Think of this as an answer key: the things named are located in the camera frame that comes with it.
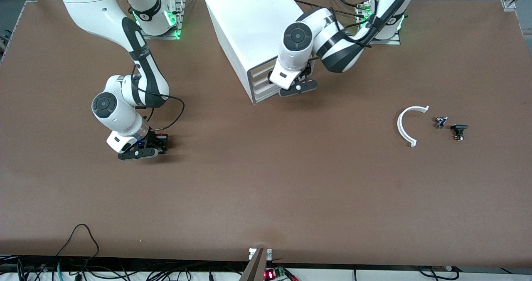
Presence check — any white curved plastic arc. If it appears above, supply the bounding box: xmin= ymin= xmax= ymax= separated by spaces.
xmin=397 ymin=105 xmax=430 ymax=148

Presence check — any circuit board with red light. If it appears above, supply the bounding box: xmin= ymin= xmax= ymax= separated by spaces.
xmin=264 ymin=266 xmax=288 ymax=280

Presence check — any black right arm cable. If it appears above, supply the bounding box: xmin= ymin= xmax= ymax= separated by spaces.
xmin=132 ymin=63 xmax=186 ymax=132

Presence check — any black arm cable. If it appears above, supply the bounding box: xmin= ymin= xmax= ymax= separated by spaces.
xmin=132 ymin=63 xmax=186 ymax=132
xmin=308 ymin=0 xmax=380 ymax=62

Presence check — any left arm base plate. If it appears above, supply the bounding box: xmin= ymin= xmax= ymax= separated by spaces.
xmin=355 ymin=1 xmax=401 ymax=46

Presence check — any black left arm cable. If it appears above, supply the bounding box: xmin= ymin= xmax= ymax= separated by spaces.
xmin=308 ymin=0 xmax=380 ymax=62

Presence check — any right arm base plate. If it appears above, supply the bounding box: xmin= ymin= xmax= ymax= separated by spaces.
xmin=137 ymin=0 xmax=186 ymax=40

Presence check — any black cable bundle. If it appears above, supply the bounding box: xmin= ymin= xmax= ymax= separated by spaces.
xmin=0 ymin=254 xmax=54 ymax=281
xmin=125 ymin=260 xmax=246 ymax=281

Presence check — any black looped cable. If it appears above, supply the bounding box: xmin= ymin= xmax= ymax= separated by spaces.
xmin=55 ymin=224 xmax=101 ymax=269

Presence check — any small metal bracket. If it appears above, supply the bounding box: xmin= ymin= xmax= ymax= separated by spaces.
xmin=248 ymin=248 xmax=273 ymax=260

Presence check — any brown angled post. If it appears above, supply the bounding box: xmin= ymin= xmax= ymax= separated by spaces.
xmin=239 ymin=248 xmax=268 ymax=281

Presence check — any small black switch component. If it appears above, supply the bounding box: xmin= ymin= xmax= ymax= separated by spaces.
xmin=451 ymin=124 xmax=469 ymax=141

